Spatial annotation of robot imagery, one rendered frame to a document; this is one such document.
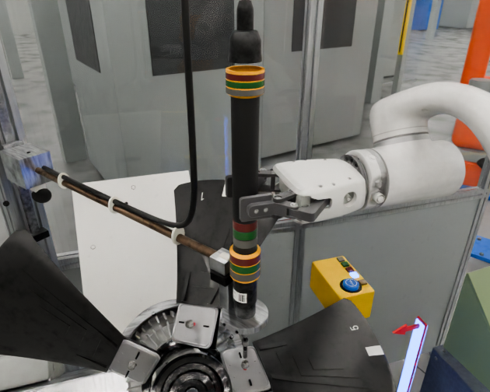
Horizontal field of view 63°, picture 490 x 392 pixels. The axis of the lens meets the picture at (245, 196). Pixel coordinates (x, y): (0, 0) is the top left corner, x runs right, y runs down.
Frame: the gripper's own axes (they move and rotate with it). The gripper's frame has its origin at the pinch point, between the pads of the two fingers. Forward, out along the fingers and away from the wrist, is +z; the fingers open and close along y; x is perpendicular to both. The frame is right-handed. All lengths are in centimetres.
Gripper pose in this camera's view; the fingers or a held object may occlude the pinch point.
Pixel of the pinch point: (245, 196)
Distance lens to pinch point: 51.4
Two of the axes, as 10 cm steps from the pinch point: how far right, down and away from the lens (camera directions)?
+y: -3.0, -4.4, 8.5
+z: -9.5, 1.3, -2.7
